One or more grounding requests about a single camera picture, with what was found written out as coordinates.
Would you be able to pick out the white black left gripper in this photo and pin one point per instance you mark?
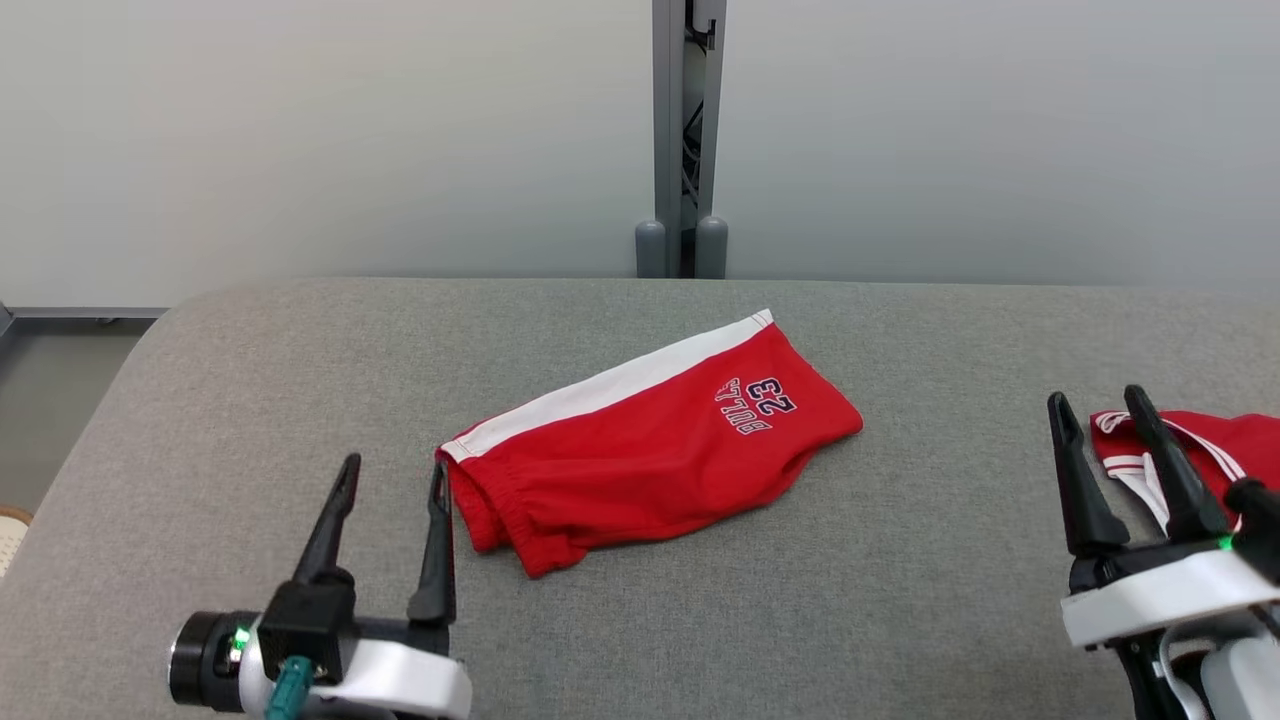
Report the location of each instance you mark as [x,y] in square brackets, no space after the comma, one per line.
[400,680]

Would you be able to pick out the red number 23 shorts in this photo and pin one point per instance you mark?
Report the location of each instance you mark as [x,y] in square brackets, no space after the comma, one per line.
[650,450]

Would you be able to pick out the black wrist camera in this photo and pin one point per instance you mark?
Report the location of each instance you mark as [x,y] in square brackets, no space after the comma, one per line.
[305,620]
[1260,520]

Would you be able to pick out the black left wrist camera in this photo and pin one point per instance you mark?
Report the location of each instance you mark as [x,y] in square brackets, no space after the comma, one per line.
[305,620]

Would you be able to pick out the red white-sleeved jersey shirt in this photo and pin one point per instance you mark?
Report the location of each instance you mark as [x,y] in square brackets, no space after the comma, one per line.
[1240,445]

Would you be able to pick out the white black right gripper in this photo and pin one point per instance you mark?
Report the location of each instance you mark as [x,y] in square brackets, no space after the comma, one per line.
[1150,600]

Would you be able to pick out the white partition panel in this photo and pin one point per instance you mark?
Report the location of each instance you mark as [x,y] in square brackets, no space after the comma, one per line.
[300,150]
[1000,150]

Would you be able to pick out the grey partition joint post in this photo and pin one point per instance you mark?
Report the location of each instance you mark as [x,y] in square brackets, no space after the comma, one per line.
[668,120]

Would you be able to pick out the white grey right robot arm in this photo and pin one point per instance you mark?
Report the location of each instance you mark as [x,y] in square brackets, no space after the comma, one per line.
[1245,685]

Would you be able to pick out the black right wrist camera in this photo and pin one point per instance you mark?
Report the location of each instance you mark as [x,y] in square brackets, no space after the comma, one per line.
[1260,520]

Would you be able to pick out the cream perforated laundry basket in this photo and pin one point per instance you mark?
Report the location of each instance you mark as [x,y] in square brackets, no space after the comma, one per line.
[10,540]

